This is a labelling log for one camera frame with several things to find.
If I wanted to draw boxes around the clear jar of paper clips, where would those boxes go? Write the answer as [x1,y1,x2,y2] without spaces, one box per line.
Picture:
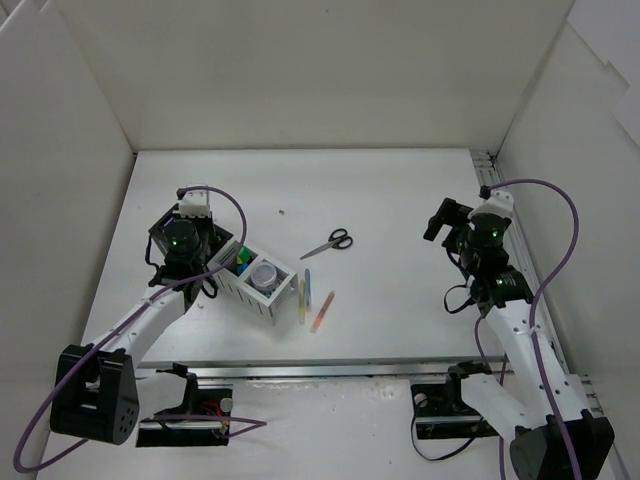
[249,261,279,296]

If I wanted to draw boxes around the blue pen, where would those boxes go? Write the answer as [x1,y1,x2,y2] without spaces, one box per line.
[304,268,312,311]

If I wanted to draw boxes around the orange brown pen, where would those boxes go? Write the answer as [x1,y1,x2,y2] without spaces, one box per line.
[310,291,335,333]

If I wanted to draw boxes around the green highlighter marker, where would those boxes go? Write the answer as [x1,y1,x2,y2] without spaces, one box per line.
[238,247,251,260]

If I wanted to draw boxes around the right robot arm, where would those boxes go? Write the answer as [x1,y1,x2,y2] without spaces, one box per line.
[423,186,615,479]

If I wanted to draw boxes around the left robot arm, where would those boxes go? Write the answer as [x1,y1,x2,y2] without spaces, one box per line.
[49,186,217,445]

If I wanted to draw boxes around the white slotted desk organizer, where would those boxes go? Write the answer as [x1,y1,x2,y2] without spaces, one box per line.
[208,237,299,325]

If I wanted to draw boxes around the yellow pen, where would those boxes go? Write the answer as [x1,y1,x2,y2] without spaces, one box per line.
[298,279,306,325]

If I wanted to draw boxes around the aluminium rail right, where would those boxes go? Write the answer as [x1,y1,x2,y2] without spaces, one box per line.
[470,149,629,479]

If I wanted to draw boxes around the aluminium rail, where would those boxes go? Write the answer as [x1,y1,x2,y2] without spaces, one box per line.
[470,149,629,479]
[138,355,481,380]

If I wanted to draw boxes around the black handled scissors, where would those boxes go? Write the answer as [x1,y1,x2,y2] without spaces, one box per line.
[300,228,353,260]

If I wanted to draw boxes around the aluminium rail front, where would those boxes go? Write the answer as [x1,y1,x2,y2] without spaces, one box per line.
[138,355,481,380]

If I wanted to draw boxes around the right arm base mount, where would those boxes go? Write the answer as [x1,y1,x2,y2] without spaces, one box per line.
[410,381,497,463]

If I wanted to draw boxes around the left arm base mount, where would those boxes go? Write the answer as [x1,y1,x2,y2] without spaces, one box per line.
[136,363,233,448]

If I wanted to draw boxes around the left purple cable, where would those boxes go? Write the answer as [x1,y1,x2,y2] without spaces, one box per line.
[13,185,269,474]

